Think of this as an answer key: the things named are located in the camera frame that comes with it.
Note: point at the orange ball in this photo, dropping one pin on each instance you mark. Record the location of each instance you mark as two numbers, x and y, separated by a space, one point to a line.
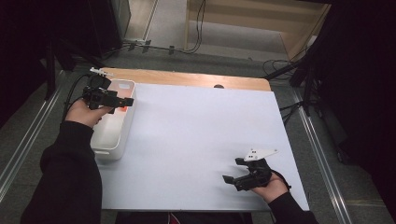
123 108

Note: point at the person's left hand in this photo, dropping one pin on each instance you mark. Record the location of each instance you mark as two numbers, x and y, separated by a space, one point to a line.
82 115

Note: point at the light wooden shelf unit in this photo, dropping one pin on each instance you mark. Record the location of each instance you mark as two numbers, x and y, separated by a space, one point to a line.
249 14

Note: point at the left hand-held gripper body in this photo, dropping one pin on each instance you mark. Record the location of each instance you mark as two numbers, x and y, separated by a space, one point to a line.
98 96

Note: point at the white table board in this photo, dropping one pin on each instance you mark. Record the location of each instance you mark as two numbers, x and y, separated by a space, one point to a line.
202 140

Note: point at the person's right hand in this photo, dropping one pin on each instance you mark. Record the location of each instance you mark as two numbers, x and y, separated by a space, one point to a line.
274 189

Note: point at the metal floor rail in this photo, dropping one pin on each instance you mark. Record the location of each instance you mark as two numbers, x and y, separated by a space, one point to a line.
323 168
28 137

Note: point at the wooden table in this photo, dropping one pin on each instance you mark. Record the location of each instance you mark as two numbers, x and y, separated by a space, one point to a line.
174 76

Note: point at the black metal stand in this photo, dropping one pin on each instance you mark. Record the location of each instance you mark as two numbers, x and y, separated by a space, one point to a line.
306 77

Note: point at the dark curtain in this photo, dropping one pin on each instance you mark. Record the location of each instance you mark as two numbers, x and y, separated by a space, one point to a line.
361 77

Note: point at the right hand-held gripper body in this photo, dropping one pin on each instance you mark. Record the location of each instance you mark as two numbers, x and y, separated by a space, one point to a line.
257 174

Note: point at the dark cabinet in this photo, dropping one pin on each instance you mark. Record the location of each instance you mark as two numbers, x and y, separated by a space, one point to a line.
106 25

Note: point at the white plastic bin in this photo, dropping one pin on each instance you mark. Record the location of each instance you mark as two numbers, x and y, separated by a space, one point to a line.
112 137

